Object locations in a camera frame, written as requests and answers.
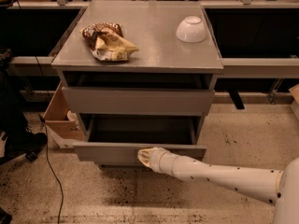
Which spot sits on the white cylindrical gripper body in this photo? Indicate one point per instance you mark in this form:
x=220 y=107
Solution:
x=161 y=159

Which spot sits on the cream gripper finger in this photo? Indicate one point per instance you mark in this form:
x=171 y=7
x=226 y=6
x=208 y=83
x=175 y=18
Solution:
x=145 y=156

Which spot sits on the grey drawer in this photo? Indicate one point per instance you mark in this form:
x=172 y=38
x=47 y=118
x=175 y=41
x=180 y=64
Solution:
x=114 y=140
x=137 y=102

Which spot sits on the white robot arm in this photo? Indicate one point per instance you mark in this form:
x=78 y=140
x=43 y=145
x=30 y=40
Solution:
x=277 y=187

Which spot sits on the grey drawer cabinet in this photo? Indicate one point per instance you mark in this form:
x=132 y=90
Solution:
x=162 y=62

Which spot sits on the grey top drawer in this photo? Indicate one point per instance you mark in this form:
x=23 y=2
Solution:
x=137 y=102

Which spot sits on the crumpled brown chip bag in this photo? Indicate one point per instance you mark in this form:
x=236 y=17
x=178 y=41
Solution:
x=106 y=42

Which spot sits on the black shoe and leg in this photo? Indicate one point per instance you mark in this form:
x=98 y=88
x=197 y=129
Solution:
x=20 y=140

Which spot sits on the white upturned bowl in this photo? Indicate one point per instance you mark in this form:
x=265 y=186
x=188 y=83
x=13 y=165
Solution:
x=191 y=30

